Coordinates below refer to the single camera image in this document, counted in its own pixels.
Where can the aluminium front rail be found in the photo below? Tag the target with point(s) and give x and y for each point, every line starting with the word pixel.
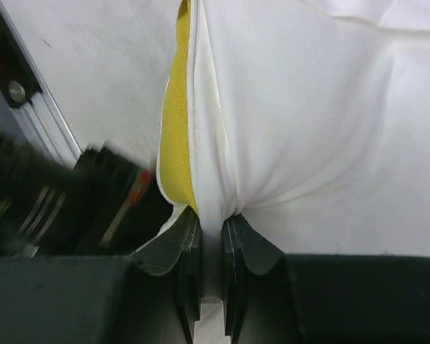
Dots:
pixel 40 119

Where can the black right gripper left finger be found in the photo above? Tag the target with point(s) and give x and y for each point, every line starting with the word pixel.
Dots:
pixel 151 296

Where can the white pillow with yellow band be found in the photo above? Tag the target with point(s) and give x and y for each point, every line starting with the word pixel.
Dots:
pixel 310 118

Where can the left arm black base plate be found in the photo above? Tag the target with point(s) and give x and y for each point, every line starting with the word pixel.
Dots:
pixel 18 82

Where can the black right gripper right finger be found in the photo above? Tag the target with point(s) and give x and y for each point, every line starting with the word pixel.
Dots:
pixel 273 297

